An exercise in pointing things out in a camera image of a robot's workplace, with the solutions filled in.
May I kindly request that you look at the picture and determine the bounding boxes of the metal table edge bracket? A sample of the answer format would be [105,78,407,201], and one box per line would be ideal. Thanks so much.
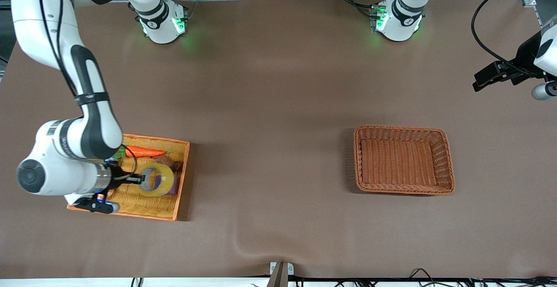
[266,261,295,287]

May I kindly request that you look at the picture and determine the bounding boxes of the orange toy carrot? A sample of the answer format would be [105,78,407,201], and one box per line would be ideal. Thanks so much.
[114,145,166,160]

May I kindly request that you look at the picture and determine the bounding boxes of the yellow clear tape roll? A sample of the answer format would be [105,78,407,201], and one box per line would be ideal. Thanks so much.
[138,162,176,198]

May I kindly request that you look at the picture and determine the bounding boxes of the yellow woven tray orange rim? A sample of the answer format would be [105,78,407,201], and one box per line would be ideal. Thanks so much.
[67,134,191,222]

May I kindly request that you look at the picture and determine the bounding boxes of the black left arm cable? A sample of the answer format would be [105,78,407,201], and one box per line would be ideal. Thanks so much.
[471,0,557,78]

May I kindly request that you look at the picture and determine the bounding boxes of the brown wicker basket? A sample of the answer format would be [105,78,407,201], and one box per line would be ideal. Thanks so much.
[353,125,456,196]

